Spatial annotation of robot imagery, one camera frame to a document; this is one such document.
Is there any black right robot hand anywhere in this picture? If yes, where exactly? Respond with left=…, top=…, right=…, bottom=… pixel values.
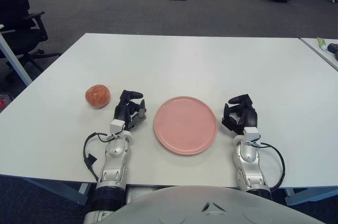
left=221, top=94, right=258, bottom=136

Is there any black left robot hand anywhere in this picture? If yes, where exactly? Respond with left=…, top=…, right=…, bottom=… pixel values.
left=113, top=89, right=147, bottom=132

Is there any red yellow apple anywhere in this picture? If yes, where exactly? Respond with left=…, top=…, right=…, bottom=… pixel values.
left=84, top=84, right=111, bottom=109

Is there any pink round plate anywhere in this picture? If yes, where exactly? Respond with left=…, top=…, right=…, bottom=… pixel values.
left=153, top=96, right=218, bottom=156

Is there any grey robot torso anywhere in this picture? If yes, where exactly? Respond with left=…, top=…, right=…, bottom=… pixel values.
left=110, top=184, right=317, bottom=224

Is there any green white tube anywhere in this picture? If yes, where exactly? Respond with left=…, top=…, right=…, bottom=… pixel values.
left=316, top=37, right=328, bottom=51

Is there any grey desk leg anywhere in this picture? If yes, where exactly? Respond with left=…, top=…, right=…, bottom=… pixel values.
left=0, top=24, right=33, bottom=88

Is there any black office chair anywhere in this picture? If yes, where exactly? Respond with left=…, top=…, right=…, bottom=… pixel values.
left=0, top=0, right=62, bottom=82

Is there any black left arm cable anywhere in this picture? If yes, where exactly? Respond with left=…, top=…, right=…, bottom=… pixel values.
left=83, top=132, right=115, bottom=183

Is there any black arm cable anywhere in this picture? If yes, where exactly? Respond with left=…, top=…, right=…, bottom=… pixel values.
left=83, top=132, right=115, bottom=183
left=252, top=141, right=287, bottom=192

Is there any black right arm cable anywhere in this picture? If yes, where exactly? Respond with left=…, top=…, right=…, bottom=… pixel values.
left=252, top=141, right=287, bottom=192

